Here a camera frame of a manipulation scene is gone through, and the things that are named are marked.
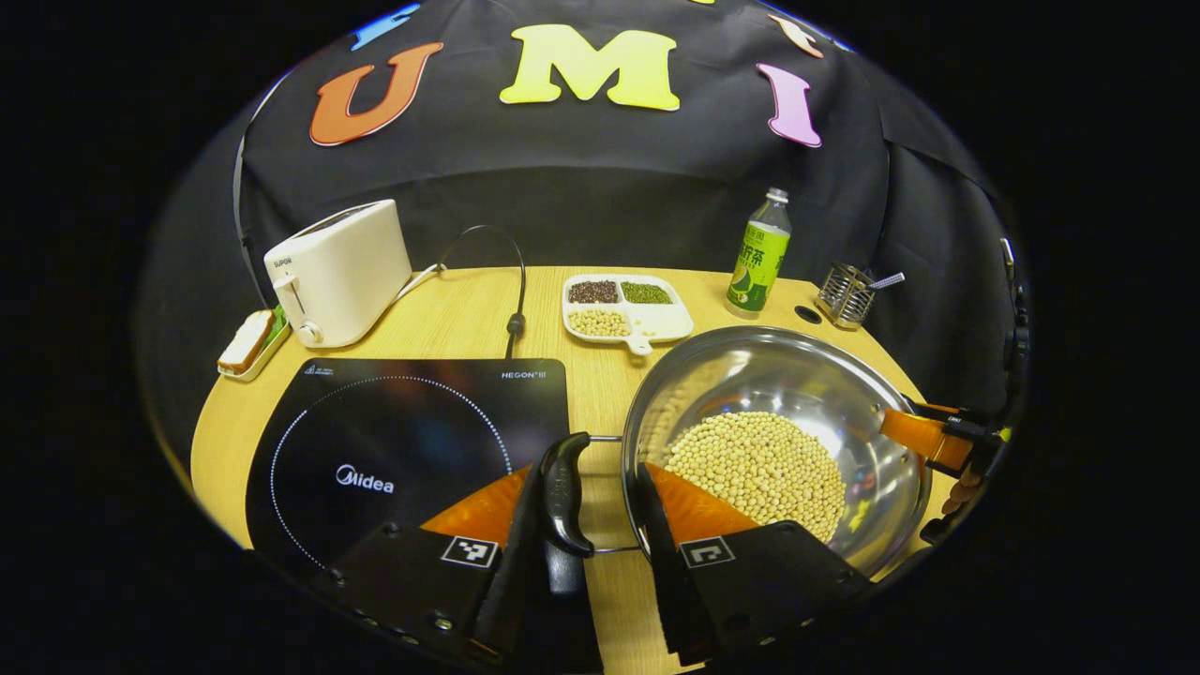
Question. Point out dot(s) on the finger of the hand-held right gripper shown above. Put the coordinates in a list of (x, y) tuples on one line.
[(937, 411), (923, 439)]

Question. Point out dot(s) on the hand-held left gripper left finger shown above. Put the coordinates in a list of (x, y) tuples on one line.
[(511, 581)]

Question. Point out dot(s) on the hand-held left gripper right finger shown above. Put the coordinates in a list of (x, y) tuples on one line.
[(661, 562)]

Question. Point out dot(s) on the black induction cooktop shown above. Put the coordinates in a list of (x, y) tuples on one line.
[(394, 441)]

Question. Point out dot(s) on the heap of soybeans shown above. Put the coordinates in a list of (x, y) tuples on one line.
[(759, 469)]

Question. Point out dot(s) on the metal spoon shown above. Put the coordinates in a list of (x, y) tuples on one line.
[(889, 279)]

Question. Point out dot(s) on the black table grommet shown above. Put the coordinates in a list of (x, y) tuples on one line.
[(808, 315)]

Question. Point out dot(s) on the green drink bottle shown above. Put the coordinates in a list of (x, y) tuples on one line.
[(757, 262)]

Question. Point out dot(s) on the white divided dish of beans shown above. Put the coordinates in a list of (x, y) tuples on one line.
[(656, 323)]

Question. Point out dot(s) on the white toaster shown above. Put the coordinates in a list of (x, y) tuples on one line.
[(347, 272)]

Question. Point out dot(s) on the bread slice on small tray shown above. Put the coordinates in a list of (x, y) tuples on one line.
[(246, 342)]

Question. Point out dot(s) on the black backdrop cloth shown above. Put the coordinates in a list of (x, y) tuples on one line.
[(609, 178)]

